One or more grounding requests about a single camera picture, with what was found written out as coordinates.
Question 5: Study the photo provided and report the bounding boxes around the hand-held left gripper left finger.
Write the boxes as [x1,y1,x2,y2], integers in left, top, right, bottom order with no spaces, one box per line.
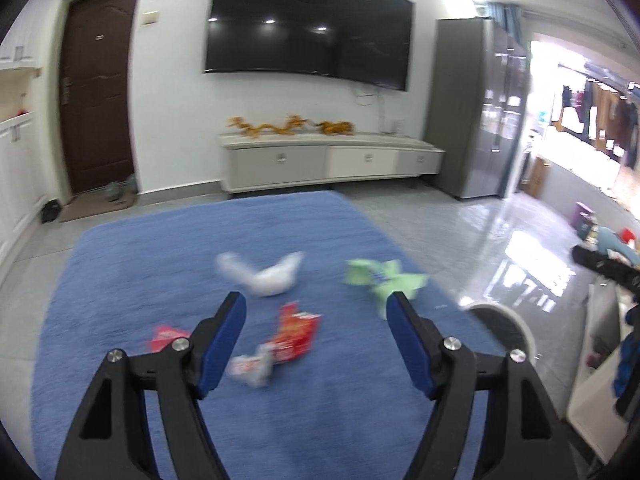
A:
[54,291,247,480]

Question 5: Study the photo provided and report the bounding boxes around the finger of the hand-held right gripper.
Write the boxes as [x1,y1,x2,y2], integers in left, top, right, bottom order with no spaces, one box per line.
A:
[572,244,640,292]

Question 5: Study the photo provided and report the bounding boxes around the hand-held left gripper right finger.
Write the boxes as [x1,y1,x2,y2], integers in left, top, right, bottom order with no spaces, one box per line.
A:
[386,291,581,480]

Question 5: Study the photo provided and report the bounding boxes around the orange-red snack wrapper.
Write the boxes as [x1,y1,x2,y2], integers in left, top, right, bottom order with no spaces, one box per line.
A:
[272,301,322,362]

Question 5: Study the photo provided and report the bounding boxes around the white trash bin black liner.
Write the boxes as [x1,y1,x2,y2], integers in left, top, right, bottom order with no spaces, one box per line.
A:
[467,302,537,361]

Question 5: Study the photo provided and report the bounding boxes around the light blue plush toy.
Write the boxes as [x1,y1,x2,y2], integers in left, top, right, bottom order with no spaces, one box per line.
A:
[595,226,637,262]

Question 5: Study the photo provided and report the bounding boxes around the red wrapper with white end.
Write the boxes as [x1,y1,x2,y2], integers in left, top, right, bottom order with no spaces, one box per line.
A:
[227,342,275,389]

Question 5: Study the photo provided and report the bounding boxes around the purple storage box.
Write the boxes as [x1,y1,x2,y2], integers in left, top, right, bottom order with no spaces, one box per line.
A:
[572,202,596,239]

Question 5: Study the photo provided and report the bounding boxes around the light pink torn wrapper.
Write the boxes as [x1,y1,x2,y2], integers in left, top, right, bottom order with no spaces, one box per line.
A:
[150,325,193,354]

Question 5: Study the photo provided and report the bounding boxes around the green crumpled paper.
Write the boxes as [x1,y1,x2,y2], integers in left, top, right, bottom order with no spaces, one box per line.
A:
[345,258,431,321]

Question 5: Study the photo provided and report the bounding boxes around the white side table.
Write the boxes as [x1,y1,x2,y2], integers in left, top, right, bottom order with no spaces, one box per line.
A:
[565,280,633,463]

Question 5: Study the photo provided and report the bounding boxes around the blue fluffy blanket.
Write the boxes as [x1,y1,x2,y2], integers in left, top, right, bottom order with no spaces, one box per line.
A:
[31,190,506,480]

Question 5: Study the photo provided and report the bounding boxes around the dark blue cloth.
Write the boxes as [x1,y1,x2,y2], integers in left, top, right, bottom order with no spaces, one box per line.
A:
[612,305,640,422]

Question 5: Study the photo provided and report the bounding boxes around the cardboard box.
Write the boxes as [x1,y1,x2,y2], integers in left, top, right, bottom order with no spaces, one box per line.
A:
[525,157,551,199]

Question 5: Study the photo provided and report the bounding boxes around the row of hanging clothes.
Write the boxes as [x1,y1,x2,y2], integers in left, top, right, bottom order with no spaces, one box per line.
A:
[560,80,640,171]

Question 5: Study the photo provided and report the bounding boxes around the brown door mat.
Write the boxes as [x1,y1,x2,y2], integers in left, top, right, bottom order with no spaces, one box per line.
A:
[59,192,137,223]

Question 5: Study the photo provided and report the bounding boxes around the white television console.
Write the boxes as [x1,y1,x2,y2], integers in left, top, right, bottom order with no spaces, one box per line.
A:
[218,130,446,195]

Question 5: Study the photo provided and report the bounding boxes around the grey refrigerator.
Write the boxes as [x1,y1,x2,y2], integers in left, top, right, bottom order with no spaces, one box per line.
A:
[425,16,531,201]

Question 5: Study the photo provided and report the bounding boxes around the golden tiger figurine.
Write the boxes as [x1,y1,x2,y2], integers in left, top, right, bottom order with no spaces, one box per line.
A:
[317,121,356,137]

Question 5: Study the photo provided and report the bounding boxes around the blue striped curtain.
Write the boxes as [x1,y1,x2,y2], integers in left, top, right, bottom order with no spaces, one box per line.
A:
[487,2,526,56]

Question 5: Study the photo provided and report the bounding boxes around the brown entrance door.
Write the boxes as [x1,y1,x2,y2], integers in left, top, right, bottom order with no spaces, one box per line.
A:
[59,0,142,196]

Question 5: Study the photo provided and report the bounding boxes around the television cable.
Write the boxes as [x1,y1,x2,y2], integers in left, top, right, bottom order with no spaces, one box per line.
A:
[352,85,392,133]

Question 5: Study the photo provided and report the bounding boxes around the black wall television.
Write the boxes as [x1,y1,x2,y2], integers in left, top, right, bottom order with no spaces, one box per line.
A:
[204,0,416,92]

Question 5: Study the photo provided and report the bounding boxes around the white upper wall cabinets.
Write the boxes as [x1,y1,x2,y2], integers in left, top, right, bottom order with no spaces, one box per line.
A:
[0,25,43,69]

